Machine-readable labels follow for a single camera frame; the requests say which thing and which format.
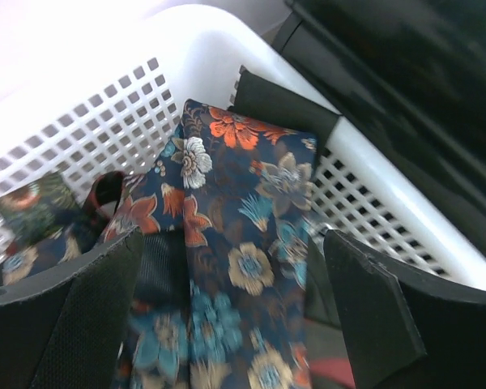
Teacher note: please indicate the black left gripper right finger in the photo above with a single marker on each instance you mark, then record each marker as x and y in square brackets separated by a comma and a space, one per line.
[404, 327]

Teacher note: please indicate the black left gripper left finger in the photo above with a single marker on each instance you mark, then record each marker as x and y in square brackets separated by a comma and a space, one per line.
[63, 328]

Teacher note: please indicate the navy floral silk tie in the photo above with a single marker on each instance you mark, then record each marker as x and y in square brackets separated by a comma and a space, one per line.
[223, 212]

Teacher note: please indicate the green paisley tie in basket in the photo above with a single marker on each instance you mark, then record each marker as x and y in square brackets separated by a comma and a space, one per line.
[38, 209]

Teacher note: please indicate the dark red patterned tie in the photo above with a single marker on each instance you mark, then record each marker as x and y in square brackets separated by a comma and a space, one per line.
[106, 189]

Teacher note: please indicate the black tie in basket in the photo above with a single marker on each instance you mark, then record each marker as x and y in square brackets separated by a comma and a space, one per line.
[265, 101]

